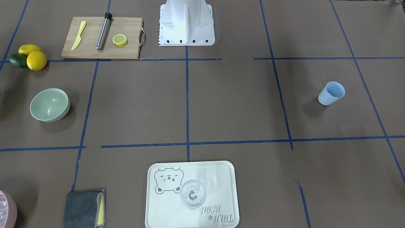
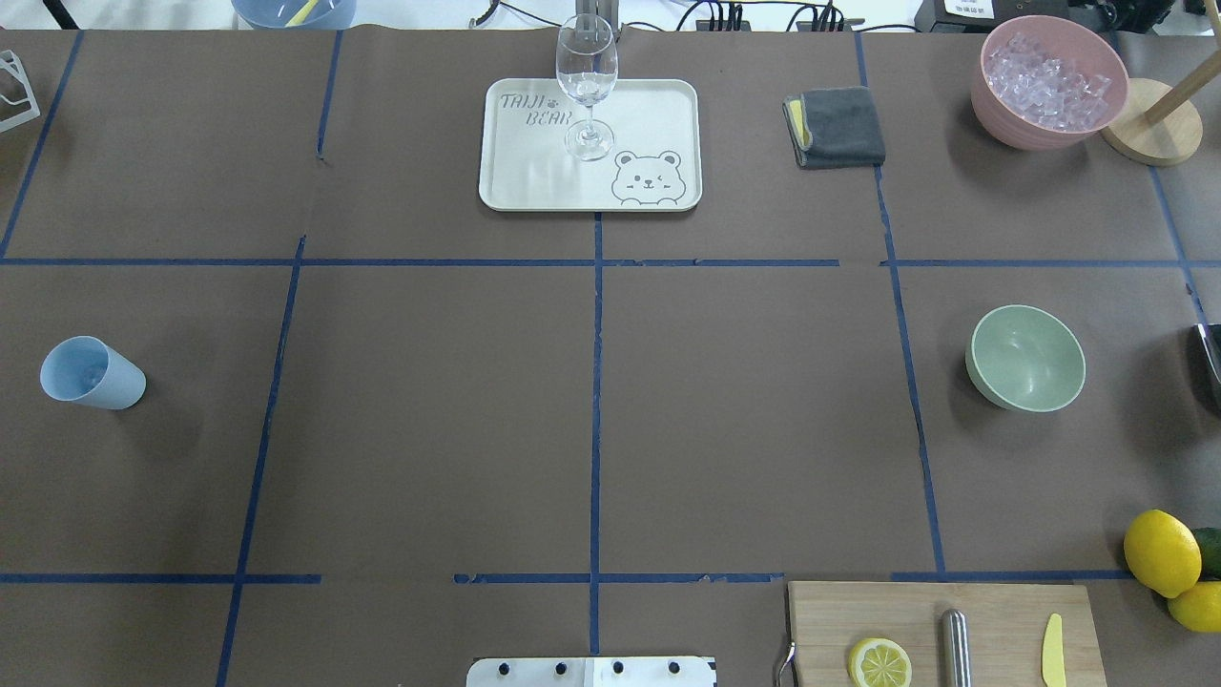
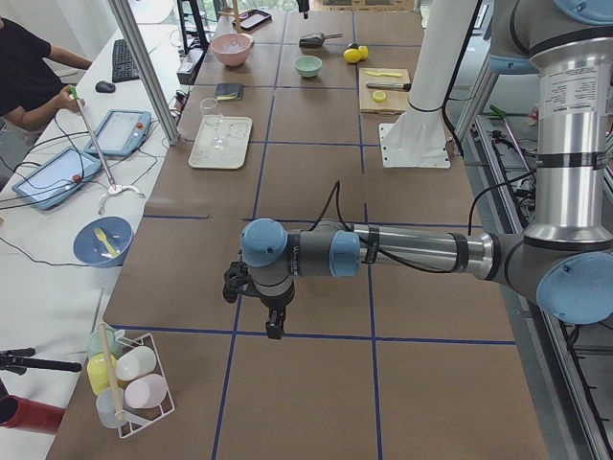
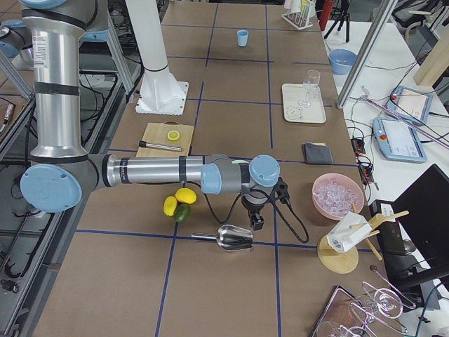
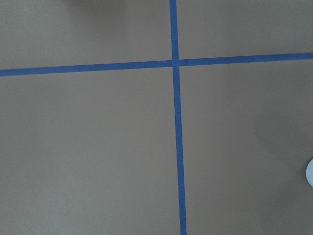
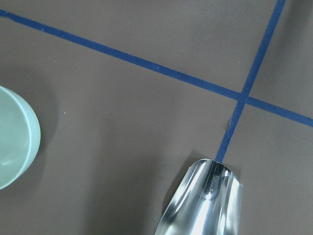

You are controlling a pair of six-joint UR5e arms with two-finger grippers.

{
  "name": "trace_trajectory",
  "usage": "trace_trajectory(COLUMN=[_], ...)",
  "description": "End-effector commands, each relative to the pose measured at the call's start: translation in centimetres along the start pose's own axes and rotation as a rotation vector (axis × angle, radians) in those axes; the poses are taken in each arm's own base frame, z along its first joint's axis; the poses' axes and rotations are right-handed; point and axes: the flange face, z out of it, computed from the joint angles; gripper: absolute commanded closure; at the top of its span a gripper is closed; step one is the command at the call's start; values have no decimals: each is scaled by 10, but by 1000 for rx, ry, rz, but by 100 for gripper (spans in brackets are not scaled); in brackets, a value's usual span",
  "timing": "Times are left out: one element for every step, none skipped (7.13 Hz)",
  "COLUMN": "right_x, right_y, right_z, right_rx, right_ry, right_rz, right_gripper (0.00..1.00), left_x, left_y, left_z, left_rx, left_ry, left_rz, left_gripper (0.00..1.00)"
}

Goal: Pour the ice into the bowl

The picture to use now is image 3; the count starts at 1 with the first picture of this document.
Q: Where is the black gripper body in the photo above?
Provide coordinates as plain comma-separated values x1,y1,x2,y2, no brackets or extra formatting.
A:
261,287,293,327

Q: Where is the green bowl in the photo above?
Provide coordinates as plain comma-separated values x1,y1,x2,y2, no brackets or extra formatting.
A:
294,56,323,79

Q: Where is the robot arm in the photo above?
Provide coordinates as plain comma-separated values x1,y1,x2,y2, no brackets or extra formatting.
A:
223,1,612,339

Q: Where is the blue bowl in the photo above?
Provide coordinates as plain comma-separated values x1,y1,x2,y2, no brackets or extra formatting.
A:
73,216,133,268

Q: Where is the pink bowl with ice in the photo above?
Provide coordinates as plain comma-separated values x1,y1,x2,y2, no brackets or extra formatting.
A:
210,33,254,67

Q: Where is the metal ice scoop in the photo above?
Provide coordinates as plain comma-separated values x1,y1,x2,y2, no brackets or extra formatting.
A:
298,33,343,49

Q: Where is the white cup on rack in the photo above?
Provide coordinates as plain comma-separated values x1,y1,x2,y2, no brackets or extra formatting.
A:
115,346,157,381

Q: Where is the pink cup on rack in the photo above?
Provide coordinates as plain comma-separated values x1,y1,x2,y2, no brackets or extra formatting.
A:
125,374,169,409

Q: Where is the cream bear tray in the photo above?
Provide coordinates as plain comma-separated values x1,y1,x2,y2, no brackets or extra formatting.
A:
188,115,253,170

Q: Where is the green cup on rack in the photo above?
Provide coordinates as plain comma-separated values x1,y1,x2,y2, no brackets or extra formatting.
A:
86,325,123,358

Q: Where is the clear cup on rack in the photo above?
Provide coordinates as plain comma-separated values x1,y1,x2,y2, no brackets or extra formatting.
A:
96,387,125,428

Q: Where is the yellow cup on rack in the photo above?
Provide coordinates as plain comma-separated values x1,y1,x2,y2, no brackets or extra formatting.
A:
86,353,110,396

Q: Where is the yellow plastic fork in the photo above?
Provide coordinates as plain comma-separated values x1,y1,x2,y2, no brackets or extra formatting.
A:
94,227,119,258

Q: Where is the reacher grabber stick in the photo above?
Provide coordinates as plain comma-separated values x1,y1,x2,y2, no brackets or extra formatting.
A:
68,85,146,216

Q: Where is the clear wine glass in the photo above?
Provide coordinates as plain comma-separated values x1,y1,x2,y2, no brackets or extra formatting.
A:
199,97,225,150

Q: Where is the grey folded cloth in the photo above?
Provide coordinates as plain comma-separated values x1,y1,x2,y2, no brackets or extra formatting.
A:
214,82,243,102

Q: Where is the lemon half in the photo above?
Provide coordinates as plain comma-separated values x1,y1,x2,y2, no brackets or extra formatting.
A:
372,90,387,104

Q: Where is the far blue teach pendant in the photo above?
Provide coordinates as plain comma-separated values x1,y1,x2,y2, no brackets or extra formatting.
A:
95,109,152,157

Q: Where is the blue teach pendant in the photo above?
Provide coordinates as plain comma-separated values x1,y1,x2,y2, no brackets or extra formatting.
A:
11,148,102,211
95,109,152,157

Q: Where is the wooden cutting board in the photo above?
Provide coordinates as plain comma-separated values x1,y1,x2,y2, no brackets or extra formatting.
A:
358,68,411,113

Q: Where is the yellow lemon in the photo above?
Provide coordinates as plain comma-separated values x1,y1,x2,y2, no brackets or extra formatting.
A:
358,45,369,60
343,48,362,64

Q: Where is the near blue teach pendant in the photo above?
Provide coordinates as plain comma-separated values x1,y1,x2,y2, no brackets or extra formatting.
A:
11,148,102,211

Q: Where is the red cylinder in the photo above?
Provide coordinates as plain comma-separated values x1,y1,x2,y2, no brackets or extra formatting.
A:
1,395,65,434

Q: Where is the wooden paper towel stand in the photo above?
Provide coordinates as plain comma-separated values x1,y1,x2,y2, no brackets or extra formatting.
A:
219,0,242,34

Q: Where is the black computer mouse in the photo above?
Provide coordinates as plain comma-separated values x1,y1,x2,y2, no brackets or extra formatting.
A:
95,80,116,94

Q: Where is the black keyboard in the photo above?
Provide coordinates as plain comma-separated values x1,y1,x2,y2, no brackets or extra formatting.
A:
111,38,140,83

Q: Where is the seated person black shirt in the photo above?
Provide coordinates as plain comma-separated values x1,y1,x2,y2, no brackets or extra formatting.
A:
1,18,92,131

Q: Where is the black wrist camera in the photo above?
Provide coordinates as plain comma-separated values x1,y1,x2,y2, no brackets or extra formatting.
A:
222,261,258,303

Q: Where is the white wire cup rack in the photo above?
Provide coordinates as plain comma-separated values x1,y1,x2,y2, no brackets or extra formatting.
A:
95,325,175,440

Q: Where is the wooden dowel handle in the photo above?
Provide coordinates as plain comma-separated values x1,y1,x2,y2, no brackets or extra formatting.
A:
98,322,125,423

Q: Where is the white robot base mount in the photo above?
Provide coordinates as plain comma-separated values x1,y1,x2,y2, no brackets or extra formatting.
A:
380,0,481,169

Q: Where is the black camera tripod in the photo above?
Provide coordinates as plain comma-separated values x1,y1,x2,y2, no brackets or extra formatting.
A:
1,348,82,376

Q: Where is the aluminium frame post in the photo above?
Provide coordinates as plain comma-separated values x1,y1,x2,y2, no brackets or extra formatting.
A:
107,0,179,146

